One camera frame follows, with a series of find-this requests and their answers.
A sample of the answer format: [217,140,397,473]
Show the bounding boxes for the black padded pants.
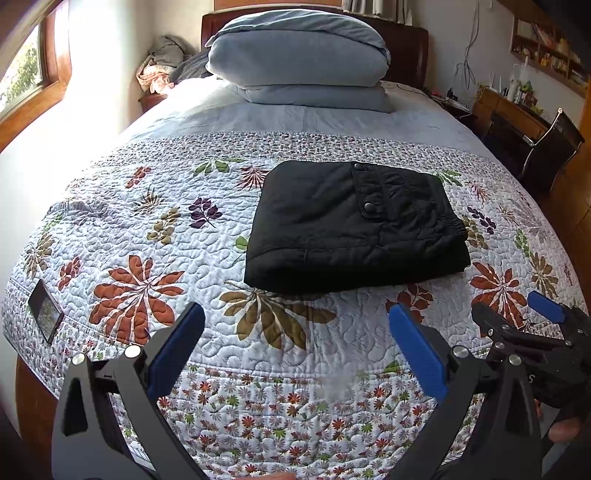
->
[243,161,471,295]

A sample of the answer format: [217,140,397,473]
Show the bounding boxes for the person's hand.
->
[534,399,585,443]

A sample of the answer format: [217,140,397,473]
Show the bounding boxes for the black smartphone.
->
[28,279,64,344]

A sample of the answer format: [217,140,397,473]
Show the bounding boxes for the black chrome office chair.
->
[483,108,585,199]

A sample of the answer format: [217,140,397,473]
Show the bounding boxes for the floral quilted bedspread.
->
[1,132,585,479]

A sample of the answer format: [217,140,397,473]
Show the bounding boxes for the wooden desk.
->
[472,86,550,140]

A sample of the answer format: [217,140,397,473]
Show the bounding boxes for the flat blue pillow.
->
[231,85,394,113]

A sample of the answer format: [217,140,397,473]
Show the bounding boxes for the dark wooden headboard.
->
[200,3,429,89]

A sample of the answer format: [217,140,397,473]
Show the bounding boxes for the grey window curtain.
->
[342,0,413,26]

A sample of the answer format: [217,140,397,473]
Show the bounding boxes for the light blue bed sheet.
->
[117,77,493,158]

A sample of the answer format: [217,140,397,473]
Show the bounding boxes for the large blue folded duvet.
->
[206,9,391,88]

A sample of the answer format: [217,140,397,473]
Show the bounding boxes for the pile of clothes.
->
[135,35,211,94]

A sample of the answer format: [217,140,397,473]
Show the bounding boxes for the hanging white cables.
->
[454,0,484,91]

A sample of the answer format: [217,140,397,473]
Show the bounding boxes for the wooden wall shelf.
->
[510,17,590,97]

